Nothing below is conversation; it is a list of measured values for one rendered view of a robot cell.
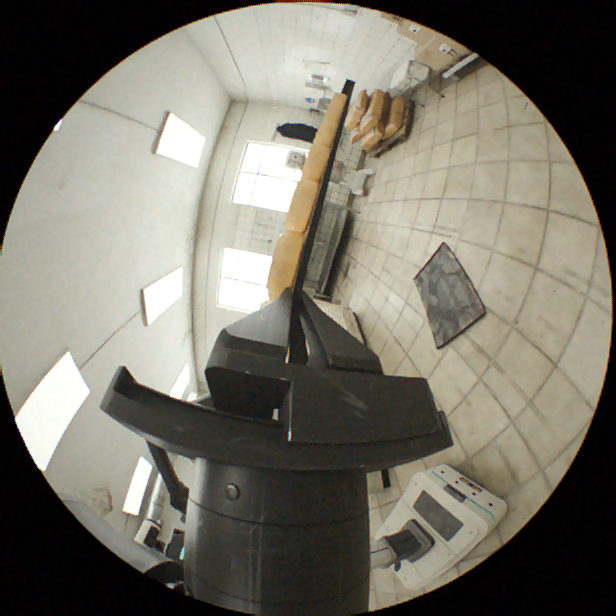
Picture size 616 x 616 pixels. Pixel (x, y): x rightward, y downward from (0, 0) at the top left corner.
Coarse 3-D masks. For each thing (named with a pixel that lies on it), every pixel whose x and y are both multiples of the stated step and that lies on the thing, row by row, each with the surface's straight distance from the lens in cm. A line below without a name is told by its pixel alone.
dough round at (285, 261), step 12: (288, 240) 14; (300, 240) 15; (276, 252) 14; (288, 252) 14; (300, 252) 14; (276, 264) 14; (288, 264) 14; (276, 276) 14; (288, 276) 14; (276, 288) 15
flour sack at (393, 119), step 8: (400, 96) 321; (392, 104) 316; (400, 104) 307; (392, 112) 296; (400, 112) 296; (392, 120) 283; (400, 120) 287; (384, 128) 299; (392, 128) 281; (384, 136) 300
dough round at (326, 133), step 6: (324, 120) 26; (324, 126) 25; (330, 126) 25; (336, 126) 25; (318, 132) 25; (324, 132) 24; (330, 132) 25; (318, 138) 24; (324, 138) 24; (330, 138) 24; (318, 144) 24; (324, 144) 24; (330, 144) 25
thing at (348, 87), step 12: (348, 84) 39; (348, 96) 30; (336, 132) 21; (336, 144) 19; (324, 180) 15; (324, 192) 14; (312, 216) 13; (312, 228) 12; (312, 240) 12; (300, 264) 11; (300, 276) 11; (300, 288) 11
